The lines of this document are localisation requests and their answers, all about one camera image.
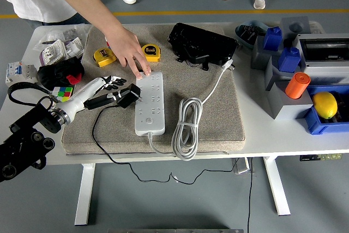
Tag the yellow lemon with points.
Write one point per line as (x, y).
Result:
(324, 104)

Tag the yellow tape measure marked 5m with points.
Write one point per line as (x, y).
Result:
(152, 53)

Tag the orange cylinder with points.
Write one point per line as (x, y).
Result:
(297, 85)

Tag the blue shape block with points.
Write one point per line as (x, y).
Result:
(289, 61)
(272, 39)

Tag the yellow tape measure photo label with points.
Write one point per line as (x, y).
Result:
(105, 58)

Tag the grey-brown mat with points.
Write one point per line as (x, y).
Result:
(223, 118)

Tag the person's right hand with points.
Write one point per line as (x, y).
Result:
(125, 44)

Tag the white socket module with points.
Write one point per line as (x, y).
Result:
(73, 47)

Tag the grey electrical box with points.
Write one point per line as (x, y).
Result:
(321, 76)

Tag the white power strip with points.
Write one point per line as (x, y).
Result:
(150, 107)

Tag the metal bracket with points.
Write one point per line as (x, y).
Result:
(241, 166)

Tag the red clip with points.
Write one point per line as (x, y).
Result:
(73, 78)

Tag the black table control panel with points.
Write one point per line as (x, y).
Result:
(310, 158)

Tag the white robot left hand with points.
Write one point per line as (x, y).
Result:
(81, 94)

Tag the white circuit breaker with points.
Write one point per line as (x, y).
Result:
(16, 70)

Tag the black plug adapter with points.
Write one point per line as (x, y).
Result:
(128, 96)

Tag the small colourful puzzle cube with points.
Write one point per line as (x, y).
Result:
(62, 92)

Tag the white table leg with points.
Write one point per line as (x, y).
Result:
(84, 194)
(276, 189)

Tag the clear plastic parts bag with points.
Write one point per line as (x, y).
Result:
(58, 34)

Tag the black binder clips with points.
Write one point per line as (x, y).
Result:
(249, 35)

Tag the black cloth pouch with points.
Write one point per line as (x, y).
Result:
(54, 72)

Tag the person's right forearm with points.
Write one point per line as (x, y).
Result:
(87, 3)

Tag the blue plastic bin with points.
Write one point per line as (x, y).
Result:
(316, 128)

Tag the grey block with socket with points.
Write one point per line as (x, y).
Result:
(259, 59)
(289, 111)
(274, 76)

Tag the beige round object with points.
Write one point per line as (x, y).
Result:
(316, 27)

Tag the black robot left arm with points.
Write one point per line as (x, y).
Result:
(21, 145)

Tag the blue bowl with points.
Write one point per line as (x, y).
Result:
(244, 42)

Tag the white socket pack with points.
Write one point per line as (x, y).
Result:
(53, 53)

